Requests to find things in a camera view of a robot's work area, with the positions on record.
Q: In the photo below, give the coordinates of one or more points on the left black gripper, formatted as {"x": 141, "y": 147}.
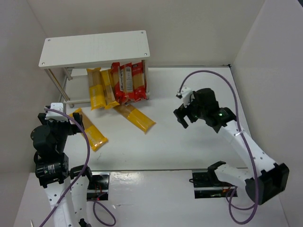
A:
{"x": 77, "y": 118}

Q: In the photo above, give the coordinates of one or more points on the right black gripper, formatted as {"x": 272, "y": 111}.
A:
{"x": 185, "y": 112}

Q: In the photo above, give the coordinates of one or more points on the yellow spaghetti bag table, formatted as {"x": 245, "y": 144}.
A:
{"x": 136, "y": 117}
{"x": 96, "y": 138}

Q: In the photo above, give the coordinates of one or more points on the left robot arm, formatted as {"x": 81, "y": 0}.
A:
{"x": 66, "y": 188}

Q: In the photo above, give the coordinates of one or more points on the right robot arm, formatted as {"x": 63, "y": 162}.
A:
{"x": 265, "y": 178}

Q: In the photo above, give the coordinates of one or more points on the yellow spaghetti bag on shelf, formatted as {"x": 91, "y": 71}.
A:
{"x": 96, "y": 91}

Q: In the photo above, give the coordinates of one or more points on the white two-tier shelf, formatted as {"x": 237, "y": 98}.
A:
{"x": 65, "y": 59}

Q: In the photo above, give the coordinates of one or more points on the narrow yellow spaghetti bag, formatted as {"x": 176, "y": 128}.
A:
{"x": 109, "y": 94}

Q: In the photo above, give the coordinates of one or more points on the red spaghetti bag right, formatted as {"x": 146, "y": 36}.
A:
{"x": 134, "y": 82}

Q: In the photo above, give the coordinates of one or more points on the red spaghetti bag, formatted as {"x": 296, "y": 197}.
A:
{"x": 134, "y": 82}
{"x": 115, "y": 82}

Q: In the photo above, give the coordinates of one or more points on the red spaghetti bag left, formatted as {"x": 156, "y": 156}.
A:
{"x": 115, "y": 82}

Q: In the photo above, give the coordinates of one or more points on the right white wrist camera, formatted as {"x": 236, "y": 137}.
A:
{"x": 186, "y": 94}

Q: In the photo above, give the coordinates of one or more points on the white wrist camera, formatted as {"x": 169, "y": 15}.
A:
{"x": 56, "y": 112}
{"x": 186, "y": 94}

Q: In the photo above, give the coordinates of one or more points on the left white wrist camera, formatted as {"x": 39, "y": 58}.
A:
{"x": 56, "y": 112}

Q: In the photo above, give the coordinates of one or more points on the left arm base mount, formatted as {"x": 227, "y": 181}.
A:
{"x": 98, "y": 186}

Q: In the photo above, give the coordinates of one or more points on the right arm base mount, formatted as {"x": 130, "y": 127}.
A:
{"x": 204, "y": 188}

